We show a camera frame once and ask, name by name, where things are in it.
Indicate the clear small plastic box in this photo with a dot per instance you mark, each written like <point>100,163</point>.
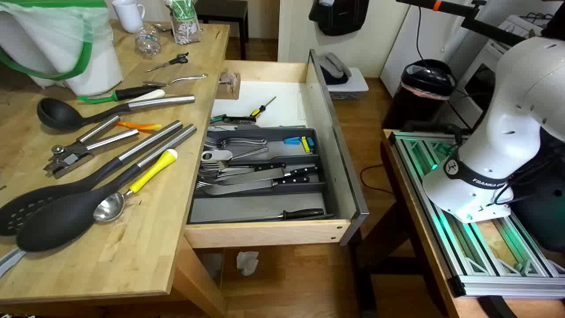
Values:
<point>231,86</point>

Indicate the silver flat tool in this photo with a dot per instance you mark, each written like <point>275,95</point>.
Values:
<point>12,262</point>

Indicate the white plastic utensil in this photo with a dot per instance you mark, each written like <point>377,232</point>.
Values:
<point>213,156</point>

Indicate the yellow black screwdriver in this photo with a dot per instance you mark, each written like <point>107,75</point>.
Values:
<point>259,110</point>

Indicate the white drawer liner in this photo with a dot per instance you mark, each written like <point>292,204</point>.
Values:
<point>284,100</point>

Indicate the white bag green trim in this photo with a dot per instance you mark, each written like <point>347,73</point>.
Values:
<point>47,47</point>

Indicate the small blue object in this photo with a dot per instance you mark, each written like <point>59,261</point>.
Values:
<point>292,140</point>

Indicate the small yellow object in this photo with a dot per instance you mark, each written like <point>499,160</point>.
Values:
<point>307,144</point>

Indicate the small black scissors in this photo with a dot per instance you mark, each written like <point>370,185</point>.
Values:
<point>178,59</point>

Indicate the black solid spoon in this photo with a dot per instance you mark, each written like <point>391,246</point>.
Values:
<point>54,227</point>

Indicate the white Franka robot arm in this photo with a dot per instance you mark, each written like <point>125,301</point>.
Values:
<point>518,107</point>

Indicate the orange peeler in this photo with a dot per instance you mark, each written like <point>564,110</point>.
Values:
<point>142,126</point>

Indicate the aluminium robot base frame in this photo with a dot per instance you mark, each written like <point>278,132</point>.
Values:
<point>471,259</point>

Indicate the black wall pouch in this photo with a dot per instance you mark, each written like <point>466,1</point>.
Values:
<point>338,15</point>

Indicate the wooden drawer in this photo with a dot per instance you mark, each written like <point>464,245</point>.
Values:
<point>266,232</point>

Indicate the black camera pole orange clamps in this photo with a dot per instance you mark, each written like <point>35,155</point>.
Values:
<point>451,8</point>

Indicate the glass jar green items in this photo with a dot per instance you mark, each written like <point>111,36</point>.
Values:
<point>185,24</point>

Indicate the white mug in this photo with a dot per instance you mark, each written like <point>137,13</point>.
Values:
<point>128,15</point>

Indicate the grey stapler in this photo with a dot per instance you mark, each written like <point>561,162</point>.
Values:
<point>335,68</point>

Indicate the small clear glass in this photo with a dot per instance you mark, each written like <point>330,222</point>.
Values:
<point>148,43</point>

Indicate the grey utensil organizer tray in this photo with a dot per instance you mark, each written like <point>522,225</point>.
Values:
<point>259,204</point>

